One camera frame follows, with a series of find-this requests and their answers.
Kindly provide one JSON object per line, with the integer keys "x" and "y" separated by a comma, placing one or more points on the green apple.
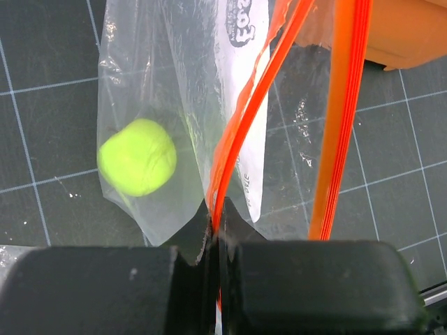
{"x": 139, "y": 159}

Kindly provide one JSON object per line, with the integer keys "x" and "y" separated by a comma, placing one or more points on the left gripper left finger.
{"x": 114, "y": 290}

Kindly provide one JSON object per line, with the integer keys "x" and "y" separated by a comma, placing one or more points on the orange plastic basket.
{"x": 395, "y": 34}

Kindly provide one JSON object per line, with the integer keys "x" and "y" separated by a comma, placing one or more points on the black grid mat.
{"x": 394, "y": 185}

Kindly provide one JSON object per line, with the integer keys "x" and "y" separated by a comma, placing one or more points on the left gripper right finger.
{"x": 313, "y": 287}

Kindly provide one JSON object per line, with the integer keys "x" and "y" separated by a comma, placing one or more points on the orange zipper clear bag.
{"x": 204, "y": 70}

